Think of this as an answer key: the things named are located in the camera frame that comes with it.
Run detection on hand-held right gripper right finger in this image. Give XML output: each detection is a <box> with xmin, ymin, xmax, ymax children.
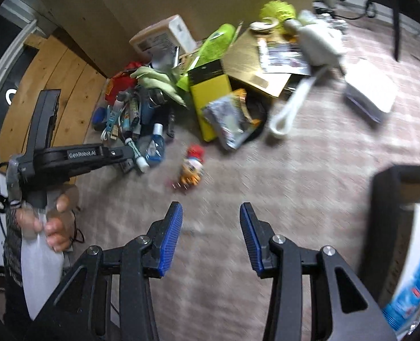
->
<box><xmin>239</xmin><ymin>202</ymin><xmax>397</xmax><ymax>341</ymax></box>

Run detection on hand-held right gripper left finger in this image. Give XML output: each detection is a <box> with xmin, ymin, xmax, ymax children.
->
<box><xmin>25</xmin><ymin>202</ymin><xmax>183</xmax><ymax>341</ymax></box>

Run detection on white and green tube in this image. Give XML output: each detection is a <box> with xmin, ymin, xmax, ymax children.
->
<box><xmin>126</xmin><ymin>140</ymin><xmax>150</xmax><ymax>174</ymax></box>

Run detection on pale green gloves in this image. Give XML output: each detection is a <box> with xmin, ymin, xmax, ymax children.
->
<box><xmin>130</xmin><ymin>65</ymin><xmax>189</xmax><ymax>109</ymax></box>

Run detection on silver foil packet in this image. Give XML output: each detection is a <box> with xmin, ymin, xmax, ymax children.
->
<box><xmin>201</xmin><ymin>94</ymin><xmax>255</xmax><ymax>150</ymax></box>

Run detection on yellow black box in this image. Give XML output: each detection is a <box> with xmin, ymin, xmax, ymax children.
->
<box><xmin>188</xmin><ymin>60</ymin><xmax>239</xmax><ymax>142</ymax></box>

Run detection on black tray with cork bottom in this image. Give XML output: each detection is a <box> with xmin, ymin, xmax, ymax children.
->
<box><xmin>355</xmin><ymin>165</ymin><xmax>420</xmax><ymax>309</ymax></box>

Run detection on grey cardboard box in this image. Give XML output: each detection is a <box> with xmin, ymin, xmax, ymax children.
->
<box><xmin>391</xmin><ymin>202</ymin><xmax>420</xmax><ymax>313</ymax></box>

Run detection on person's left hand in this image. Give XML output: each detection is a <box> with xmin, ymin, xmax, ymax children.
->
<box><xmin>16</xmin><ymin>188</ymin><xmax>80</xmax><ymax>253</ymax></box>

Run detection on translucent blue bottle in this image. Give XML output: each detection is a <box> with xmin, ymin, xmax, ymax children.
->
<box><xmin>139</xmin><ymin>122</ymin><xmax>167</xmax><ymax>167</ymax></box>

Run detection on pile of small tubes and bottles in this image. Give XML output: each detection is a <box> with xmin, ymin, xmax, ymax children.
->
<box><xmin>100</xmin><ymin>89</ymin><xmax>177</xmax><ymax>157</ymax></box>

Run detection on small blue ball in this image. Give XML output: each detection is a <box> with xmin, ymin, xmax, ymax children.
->
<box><xmin>92</xmin><ymin>107</ymin><xmax>107</xmax><ymax>131</ymax></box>

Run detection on small clown toy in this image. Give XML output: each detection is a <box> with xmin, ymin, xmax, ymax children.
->
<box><xmin>167</xmin><ymin>144</ymin><xmax>205</xmax><ymax>192</ymax></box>

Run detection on red cloth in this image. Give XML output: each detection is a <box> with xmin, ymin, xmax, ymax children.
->
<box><xmin>105</xmin><ymin>62</ymin><xmax>143</xmax><ymax>103</ymax></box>

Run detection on pine wood board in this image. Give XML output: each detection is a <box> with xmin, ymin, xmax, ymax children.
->
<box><xmin>0</xmin><ymin>28</ymin><xmax>107</xmax><ymax>157</ymax></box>

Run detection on orange tissue box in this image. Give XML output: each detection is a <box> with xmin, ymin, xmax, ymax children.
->
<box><xmin>129</xmin><ymin>14</ymin><xmax>198</xmax><ymax>61</ymax></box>

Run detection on lime green duster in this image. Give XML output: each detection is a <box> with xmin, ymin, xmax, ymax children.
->
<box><xmin>185</xmin><ymin>23</ymin><xmax>237</xmax><ymax>75</ymax></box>

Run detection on white plastic spoon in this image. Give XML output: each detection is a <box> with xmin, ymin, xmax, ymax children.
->
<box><xmin>268</xmin><ymin>66</ymin><xmax>333</xmax><ymax>136</ymax></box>

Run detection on gold cardboard box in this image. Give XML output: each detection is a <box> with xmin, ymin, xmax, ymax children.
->
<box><xmin>222</xmin><ymin>28</ymin><xmax>292</xmax><ymax>98</ymax></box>

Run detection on white tape roll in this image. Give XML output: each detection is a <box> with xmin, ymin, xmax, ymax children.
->
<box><xmin>249</xmin><ymin>20</ymin><xmax>278</xmax><ymax>34</ymax></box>

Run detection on printed photo sheet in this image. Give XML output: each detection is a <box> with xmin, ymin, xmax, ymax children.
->
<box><xmin>257</xmin><ymin>37</ymin><xmax>312</xmax><ymax>77</ymax></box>

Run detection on small white box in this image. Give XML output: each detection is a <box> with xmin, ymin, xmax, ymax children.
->
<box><xmin>343</xmin><ymin>59</ymin><xmax>399</xmax><ymax>124</ymax></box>

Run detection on black panel with white ring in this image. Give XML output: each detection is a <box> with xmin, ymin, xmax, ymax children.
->
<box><xmin>0</xmin><ymin>48</ymin><xmax>36</xmax><ymax>139</ymax></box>

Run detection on white instant camera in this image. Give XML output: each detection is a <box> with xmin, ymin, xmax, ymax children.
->
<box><xmin>284</xmin><ymin>10</ymin><xmax>347</xmax><ymax>66</ymax></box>

